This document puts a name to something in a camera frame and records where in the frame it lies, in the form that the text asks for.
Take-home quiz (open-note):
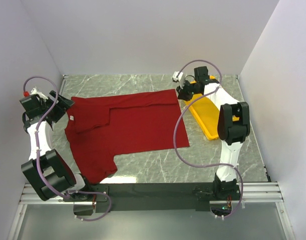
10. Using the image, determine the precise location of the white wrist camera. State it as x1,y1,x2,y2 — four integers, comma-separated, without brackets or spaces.
172,71,185,85
23,86,48,100

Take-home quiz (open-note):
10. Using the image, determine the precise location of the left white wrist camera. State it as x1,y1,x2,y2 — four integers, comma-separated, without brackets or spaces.
23,86,48,100

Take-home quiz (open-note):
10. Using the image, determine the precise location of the yellow plastic tray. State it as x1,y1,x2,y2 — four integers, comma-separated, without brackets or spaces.
185,76,239,140

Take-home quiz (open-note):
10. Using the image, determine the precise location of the black base crossbar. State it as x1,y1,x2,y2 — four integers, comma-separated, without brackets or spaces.
62,182,242,213

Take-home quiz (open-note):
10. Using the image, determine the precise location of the red t shirt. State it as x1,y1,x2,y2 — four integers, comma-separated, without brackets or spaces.
65,89,189,184

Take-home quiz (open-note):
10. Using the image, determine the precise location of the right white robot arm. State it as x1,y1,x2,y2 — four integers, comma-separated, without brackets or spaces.
172,66,250,200

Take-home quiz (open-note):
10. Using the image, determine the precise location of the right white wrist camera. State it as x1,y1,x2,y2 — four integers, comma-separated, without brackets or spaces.
172,71,185,85

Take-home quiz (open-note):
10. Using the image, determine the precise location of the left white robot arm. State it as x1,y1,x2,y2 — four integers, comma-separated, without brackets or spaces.
20,88,93,201

